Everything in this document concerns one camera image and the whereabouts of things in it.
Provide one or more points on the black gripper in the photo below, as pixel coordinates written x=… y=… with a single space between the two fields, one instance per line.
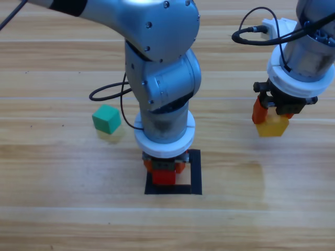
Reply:
x=288 y=104
x=163 y=164

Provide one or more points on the red wooden cube block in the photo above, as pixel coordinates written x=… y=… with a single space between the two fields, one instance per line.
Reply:
x=163 y=177

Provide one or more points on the yellow wooden cube block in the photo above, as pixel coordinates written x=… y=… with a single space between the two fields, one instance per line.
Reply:
x=272 y=128

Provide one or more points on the green wooden cube block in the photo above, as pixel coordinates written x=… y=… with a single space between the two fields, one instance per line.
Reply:
x=104 y=117

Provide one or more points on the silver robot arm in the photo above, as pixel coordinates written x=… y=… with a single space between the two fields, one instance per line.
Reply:
x=162 y=31
x=308 y=57

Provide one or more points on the black tape square outline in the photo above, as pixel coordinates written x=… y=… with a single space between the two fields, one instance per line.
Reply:
x=195 y=172

